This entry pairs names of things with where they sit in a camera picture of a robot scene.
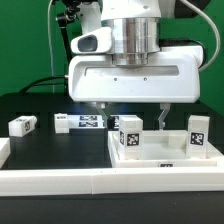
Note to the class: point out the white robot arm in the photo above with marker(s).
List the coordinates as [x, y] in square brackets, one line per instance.
[115, 53]

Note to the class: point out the white U-shaped obstacle fence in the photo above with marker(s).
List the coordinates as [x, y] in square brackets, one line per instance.
[105, 181]

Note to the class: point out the white marker base plate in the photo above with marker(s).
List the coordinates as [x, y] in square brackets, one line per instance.
[65, 122]

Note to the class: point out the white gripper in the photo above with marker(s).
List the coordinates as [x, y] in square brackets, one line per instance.
[170, 75]

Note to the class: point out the white square tabletop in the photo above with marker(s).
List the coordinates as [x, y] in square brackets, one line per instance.
[163, 149]

